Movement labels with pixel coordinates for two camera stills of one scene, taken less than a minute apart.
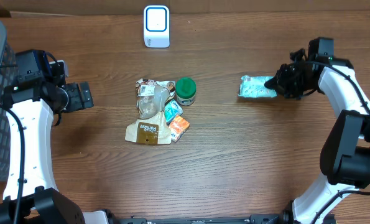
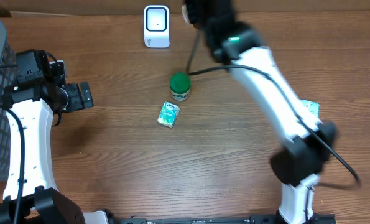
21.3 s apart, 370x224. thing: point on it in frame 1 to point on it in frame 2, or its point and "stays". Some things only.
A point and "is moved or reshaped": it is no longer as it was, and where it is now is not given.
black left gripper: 76,99 stays
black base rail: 254,219 stays
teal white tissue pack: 252,86 is moved or reshaped
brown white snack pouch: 152,127 to 185,14
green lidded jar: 186,91 is moved or reshaped
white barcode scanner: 157,21 stays
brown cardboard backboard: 23,7 stays
